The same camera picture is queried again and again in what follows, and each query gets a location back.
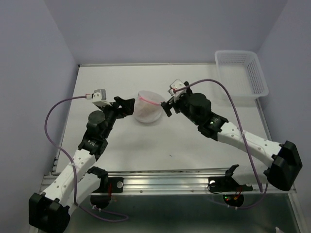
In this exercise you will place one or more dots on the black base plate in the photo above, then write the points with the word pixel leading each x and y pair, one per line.
pixel 227 184
pixel 104 185

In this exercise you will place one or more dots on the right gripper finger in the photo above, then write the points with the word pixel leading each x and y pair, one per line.
pixel 179 107
pixel 167 107

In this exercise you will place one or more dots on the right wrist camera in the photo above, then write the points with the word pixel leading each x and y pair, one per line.
pixel 178 91

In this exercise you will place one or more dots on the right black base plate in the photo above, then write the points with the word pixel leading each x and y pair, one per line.
pixel 227 184

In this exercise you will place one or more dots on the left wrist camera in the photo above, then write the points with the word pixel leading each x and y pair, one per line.
pixel 98 97

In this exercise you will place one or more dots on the white plastic basket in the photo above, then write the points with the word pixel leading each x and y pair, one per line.
pixel 241 74

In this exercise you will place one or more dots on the aluminium frame rail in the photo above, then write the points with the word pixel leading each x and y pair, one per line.
pixel 159 183

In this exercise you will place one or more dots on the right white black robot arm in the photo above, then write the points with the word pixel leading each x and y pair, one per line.
pixel 283 161

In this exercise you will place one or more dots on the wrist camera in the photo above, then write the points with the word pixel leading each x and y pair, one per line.
pixel 98 97
pixel 178 91

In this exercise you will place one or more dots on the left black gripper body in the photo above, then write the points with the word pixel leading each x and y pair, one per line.
pixel 110 112

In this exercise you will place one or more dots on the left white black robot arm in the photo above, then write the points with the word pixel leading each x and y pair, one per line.
pixel 50 210

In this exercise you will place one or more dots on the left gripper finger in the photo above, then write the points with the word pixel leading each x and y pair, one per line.
pixel 122 113
pixel 125 105

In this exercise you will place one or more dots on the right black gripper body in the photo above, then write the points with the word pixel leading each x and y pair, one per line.
pixel 186 99

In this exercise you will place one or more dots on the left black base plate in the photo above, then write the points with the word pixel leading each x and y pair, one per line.
pixel 104 185

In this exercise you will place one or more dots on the white mesh laundry bag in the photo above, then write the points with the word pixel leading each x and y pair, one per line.
pixel 147 107

